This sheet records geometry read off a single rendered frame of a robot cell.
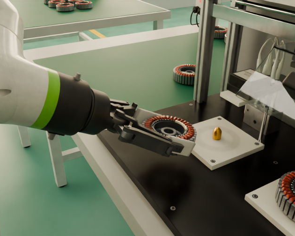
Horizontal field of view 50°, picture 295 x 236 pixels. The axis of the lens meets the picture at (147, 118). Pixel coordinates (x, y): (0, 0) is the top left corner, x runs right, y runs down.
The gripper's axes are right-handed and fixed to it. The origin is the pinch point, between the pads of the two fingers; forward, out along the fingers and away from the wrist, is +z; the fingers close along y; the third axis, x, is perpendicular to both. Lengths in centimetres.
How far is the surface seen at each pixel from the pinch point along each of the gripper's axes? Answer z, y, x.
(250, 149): 17.6, 7.1, 3.7
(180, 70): 29.0, -38.2, 10.2
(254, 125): 25.0, 0.3, 7.9
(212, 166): 8.3, 7.6, -1.9
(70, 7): 30, -162, 9
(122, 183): -4.3, -0.1, -13.2
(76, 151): 36, -90, -54
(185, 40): 54, -74, 21
